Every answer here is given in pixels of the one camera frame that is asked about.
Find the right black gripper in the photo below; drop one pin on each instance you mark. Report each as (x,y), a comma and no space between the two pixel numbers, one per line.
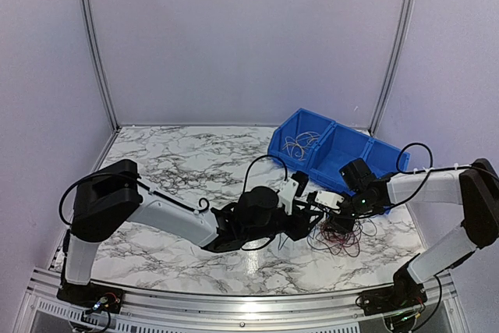
(339,225)

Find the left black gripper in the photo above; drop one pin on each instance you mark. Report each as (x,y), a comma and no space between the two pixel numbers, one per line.
(302,228)

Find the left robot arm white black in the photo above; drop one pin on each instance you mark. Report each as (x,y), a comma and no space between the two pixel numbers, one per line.
(106,199)

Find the blue three-compartment plastic bin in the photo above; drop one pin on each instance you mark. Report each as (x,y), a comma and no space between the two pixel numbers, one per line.
(320,147)

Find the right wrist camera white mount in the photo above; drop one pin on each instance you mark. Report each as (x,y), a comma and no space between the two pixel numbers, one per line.
(326,199)

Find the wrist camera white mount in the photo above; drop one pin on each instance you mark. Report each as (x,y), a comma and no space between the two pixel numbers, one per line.
(326,199)
(293,188)

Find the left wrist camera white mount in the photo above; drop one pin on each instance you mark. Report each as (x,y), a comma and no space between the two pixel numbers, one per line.
(293,188)

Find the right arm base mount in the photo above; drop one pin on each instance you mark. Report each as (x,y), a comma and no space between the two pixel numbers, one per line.
(384,300)

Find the right aluminium corner post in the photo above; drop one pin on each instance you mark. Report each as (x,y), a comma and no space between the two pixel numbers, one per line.
(401,32)

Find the aluminium corner post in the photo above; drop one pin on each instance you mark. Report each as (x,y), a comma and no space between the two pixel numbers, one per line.
(98,65)
(401,32)

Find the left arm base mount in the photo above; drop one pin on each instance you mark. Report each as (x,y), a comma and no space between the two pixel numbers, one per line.
(92,296)

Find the aluminium front rail frame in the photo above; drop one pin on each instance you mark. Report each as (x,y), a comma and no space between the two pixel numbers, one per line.
(145,310)

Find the left aluminium corner post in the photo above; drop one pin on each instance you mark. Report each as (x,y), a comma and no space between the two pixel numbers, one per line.
(98,65)

